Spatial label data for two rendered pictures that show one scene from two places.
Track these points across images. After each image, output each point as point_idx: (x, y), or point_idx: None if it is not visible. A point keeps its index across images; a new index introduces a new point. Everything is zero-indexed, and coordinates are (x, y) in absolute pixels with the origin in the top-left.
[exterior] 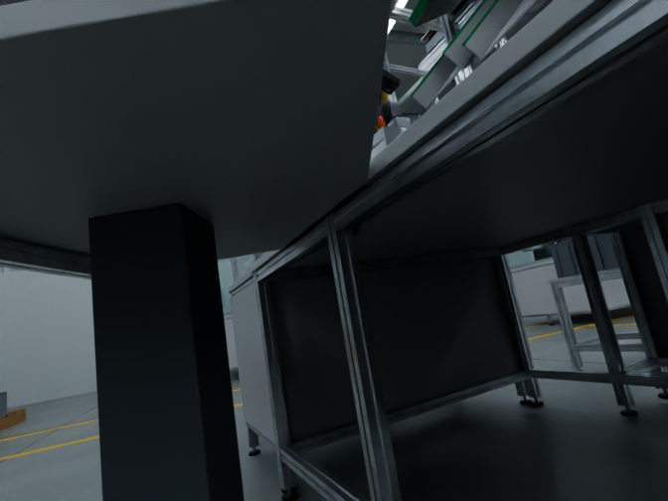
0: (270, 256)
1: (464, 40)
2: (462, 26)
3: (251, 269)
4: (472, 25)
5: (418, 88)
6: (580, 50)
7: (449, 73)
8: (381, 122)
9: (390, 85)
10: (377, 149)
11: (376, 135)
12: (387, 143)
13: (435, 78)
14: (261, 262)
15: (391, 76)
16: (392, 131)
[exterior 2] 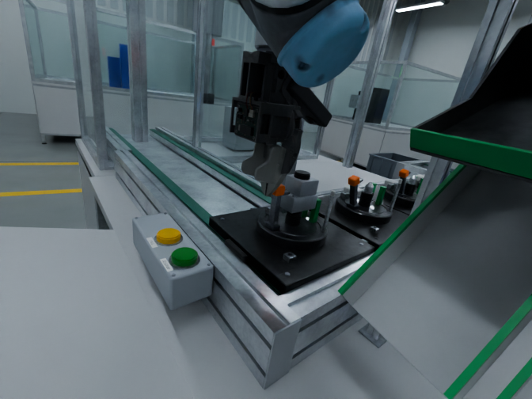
0: (105, 220)
1: (492, 355)
2: (511, 331)
3: (90, 185)
4: (524, 318)
5: (356, 279)
6: None
7: (411, 241)
8: (279, 189)
9: (313, 122)
10: (255, 334)
11: (260, 321)
12: (271, 356)
13: (389, 254)
14: (98, 203)
15: (322, 111)
16: (286, 333)
